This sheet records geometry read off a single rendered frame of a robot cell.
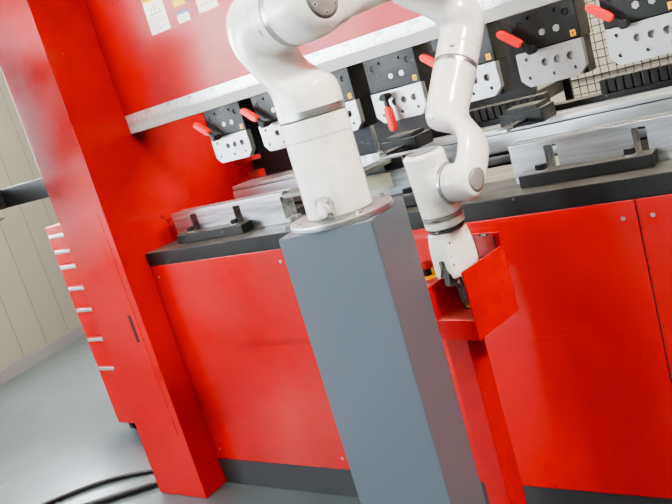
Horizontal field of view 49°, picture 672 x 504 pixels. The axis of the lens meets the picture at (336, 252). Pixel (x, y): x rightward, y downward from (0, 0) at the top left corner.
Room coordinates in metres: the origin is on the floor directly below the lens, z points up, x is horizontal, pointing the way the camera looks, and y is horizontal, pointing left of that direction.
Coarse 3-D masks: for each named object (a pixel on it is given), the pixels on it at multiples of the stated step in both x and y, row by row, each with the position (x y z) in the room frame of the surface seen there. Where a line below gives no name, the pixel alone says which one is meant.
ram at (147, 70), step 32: (96, 0) 2.52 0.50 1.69; (128, 0) 2.43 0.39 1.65; (192, 0) 2.27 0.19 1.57; (224, 0) 2.20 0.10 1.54; (544, 0) 1.67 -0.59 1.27; (96, 32) 2.55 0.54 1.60; (128, 32) 2.46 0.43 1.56; (160, 32) 2.38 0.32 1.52; (192, 32) 2.30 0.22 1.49; (224, 32) 2.23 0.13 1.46; (352, 32) 1.97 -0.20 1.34; (416, 32) 1.87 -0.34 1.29; (128, 64) 2.49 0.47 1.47; (160, 64) 2.40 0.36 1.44; (192, 64) 2.32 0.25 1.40; (224, 64) 2.25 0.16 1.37; (320, 64) 2.05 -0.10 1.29; (352, 64) 1.99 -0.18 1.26; (128, 96) 2.52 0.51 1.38; (160, 96) 2.43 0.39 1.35; (224, 96) 2.27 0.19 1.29
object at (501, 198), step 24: (648, 168) 1.54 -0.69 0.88; (504, 192) 1.73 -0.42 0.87; (528, 192) 1.65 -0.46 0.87; (552, 192) 1.61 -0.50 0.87; (576, 192) 1.57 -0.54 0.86; (600, 192) 1.54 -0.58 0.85; (624, 192) 1.51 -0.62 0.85; (648, 192) 1.48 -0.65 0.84; (408, 216) 1.83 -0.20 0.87; (480, 216) 1.72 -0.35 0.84; (216, 240) 2.30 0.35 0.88; (240, 240) 2.19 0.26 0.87; (264, 240) 2.14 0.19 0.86
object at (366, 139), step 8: (368, 128) 2.03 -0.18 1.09; (360, 136) 2.05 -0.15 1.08; (368, 136) 2.03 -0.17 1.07; (376, 136) 2.04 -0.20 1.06; (360, 144) 2.05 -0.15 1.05; (368, 144) 2.04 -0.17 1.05; (376, 144) 2.03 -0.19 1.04; (360, 152) 2.05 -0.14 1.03; (368, 152) 2.04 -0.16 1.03; (376, 152) 2.03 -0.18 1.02; (368, 160) 2.05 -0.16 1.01
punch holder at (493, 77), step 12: (492, 24) 1.78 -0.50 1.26; (492, 36) 1.77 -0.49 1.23; (432, 48) 1.84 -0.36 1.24; (492, 48) 1.75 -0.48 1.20; (504, 48) 1.81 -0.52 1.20; (480, 60) 1.78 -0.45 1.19; (492, 60) 1.76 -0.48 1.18; (504, 60) 1.81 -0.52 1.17; (480, 72) 1.78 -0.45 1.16; (492, 72) 1.76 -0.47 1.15; (504, 72) 1.79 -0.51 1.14; (480, 84) 1.78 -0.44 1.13; (492, 84) 1.76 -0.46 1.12; (504, 84) 1.78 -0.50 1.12; (480, 96) 1.78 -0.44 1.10; (492, 96) 1.77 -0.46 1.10
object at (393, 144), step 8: (392, 136) 2.23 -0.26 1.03; (400, 136) 2.20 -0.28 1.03; (408, 136) 2.19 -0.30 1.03; (416, 136) 2.17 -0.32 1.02; (424, 136) 2.21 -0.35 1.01; (432, 136) 2.25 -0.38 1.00; (384, 144) 2.23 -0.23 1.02; (392, 144) 2.21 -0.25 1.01; (400, 144) 2.20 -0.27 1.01; (408, 144) 2.18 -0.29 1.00; (416, 144) 2.17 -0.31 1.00; (424, 144) 2.20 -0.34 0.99; (384, 152) 2.14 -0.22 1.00; (392, 152) 2.13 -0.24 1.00; (400, 152) 2.20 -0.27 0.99
